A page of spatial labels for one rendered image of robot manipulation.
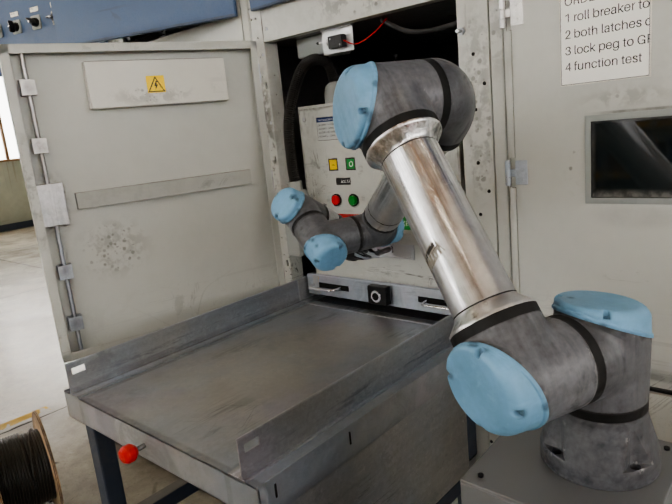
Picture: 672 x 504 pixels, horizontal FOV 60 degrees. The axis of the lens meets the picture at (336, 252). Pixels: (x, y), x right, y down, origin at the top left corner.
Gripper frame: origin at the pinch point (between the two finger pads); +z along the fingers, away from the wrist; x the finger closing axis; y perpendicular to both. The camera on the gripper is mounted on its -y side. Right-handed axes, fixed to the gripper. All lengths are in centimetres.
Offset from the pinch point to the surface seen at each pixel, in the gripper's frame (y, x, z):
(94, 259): -51, -19, -43
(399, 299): 4.5, -9.3, 10.1
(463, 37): 28, 41, -22
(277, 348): -8.0, -28.8, -15.4
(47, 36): -136, 59, -44
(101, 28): -82, 49, -48
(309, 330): -9.5, -22.6, -4.7
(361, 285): -7.7, -7.2, 9.0
